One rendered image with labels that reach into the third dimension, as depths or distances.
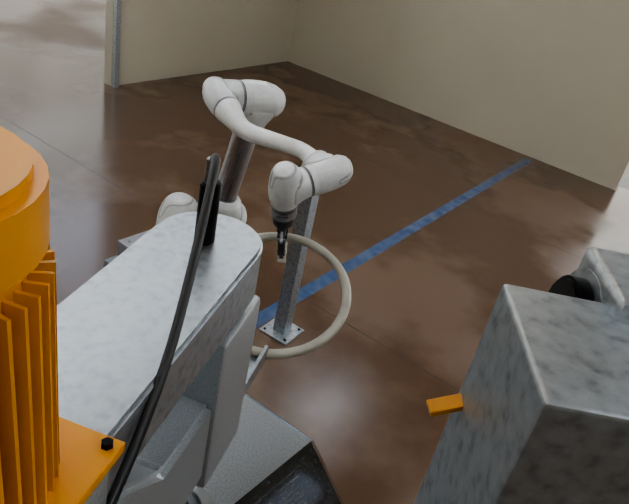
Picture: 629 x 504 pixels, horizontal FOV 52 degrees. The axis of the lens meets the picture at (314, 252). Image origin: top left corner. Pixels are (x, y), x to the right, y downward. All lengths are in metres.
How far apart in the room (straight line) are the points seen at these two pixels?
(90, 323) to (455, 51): 7.55
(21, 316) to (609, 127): 7.51
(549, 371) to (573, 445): 0.06
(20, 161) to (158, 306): 0.55
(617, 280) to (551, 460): 0.23
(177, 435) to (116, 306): 0.32
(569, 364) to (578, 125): 7.33
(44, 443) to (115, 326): 0.37
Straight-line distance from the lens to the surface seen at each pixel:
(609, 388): 0.64
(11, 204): 0.54
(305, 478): 2.09
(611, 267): 0.79
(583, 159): 7.98
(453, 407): 0.79
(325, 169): 2.05
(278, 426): 2.13
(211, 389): 1.34
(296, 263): 3.59
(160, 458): 1.25
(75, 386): 0.95
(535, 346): 0.64
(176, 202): 2.70
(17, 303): 0.60
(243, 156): 2.61
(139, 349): 1.00
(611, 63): 7.78
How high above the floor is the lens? 2.39
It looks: 30 degrees down
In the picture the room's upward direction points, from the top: 12 degrees clockwise
